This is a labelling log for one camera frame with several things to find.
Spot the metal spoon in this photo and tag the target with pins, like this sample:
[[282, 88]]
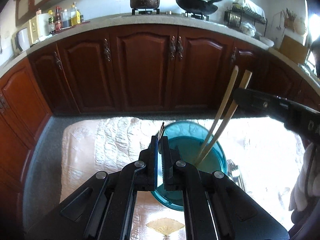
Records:
[[235, 174]]

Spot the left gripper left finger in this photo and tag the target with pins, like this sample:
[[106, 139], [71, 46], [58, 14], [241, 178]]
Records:
[[146, 176]]

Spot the wooden chopstick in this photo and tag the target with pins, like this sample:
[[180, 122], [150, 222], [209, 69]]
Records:
[[209, 140], [227, 118]]

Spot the black dish rack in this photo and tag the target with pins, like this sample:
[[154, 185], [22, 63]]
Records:
[[237, 14]]

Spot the quilted cream tablecloth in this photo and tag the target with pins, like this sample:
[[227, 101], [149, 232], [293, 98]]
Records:
[[269, 156]]

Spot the lower wooden cabinets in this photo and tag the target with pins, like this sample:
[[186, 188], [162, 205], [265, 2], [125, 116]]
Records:
[[128, 68]]

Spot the gas stove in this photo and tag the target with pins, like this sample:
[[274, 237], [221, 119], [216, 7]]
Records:
[[135, 12]]

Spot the black wok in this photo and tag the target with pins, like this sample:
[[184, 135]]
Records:
[[200, 7]]

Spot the wooden cutting board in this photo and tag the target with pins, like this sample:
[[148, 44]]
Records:
[[293, 50]]

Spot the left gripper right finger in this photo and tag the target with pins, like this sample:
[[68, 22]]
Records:
[[171, 178]]

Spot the red sauce bottle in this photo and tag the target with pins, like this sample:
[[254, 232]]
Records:
[[57, 20]]

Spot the cream microwave oven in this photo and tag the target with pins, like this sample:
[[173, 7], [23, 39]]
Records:
[[33, 31]]

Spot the yellow oil bottle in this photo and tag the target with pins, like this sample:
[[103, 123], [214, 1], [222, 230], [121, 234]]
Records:
[[75, 15]]

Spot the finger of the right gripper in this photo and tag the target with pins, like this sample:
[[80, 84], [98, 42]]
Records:
[[296, 117]]

